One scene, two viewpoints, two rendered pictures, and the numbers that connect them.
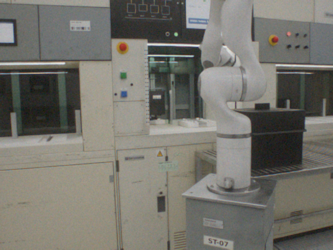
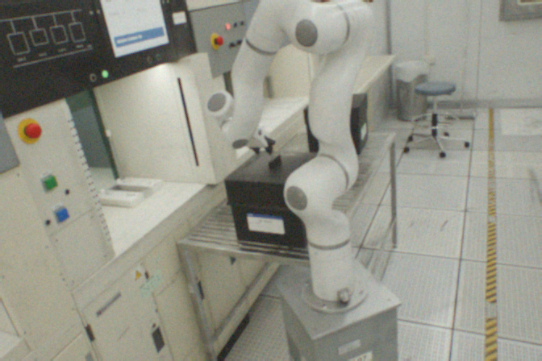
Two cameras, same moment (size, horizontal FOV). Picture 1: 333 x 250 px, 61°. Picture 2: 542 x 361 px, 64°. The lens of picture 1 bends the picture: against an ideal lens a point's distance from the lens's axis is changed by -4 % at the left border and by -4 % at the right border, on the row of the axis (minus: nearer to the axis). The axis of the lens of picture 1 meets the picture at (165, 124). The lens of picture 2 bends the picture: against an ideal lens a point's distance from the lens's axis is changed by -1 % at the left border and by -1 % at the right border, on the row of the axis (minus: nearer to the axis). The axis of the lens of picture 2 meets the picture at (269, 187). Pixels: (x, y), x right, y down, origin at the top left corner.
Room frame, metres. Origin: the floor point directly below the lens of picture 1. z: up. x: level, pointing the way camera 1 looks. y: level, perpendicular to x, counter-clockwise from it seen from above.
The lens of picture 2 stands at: (0.37, 0.60, 1.60)
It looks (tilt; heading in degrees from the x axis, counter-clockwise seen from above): 24 degrees down; 315
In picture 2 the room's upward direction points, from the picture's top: 9 degrees counter-clockwise
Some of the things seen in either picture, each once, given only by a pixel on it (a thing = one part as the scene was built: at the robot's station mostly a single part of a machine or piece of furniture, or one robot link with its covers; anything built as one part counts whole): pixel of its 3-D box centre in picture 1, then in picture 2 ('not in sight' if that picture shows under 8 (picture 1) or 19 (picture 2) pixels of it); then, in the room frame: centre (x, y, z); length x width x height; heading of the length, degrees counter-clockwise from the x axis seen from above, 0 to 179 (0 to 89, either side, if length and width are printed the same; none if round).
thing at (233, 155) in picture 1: (233, 161); (331, 265); (1.00, -0.24, 0.85); 0.19 x 0.19 x 0.18
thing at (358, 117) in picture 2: not in sight; (337, 123); (1.67, -1.30, 0.89); 0.29 x 0.29 x 0.25; 21
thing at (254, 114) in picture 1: (261, 116); (277, 174); (1.39, -0.47, 0.98); 0.29 x 0.29 x 0.13; 16
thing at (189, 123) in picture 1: (196, 122); (129, 190); (2.03, -0.22, 0.89); 0.22 x 0.21 x 0.04; 17
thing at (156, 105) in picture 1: (148, 99); not in sight; (2.26, 0.13, 1.06); 0.24 x 0.20 x 0.32; 107
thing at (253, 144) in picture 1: (261, 143); (281, 205); (1.39, -0.47, 0.85); 0.28 x 0.28 x 0.17; 16
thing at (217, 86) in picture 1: (224, 101); (318, 205); (1.00, -0.21, 1.07); 0.19 x 0.12 x 0.24; 91
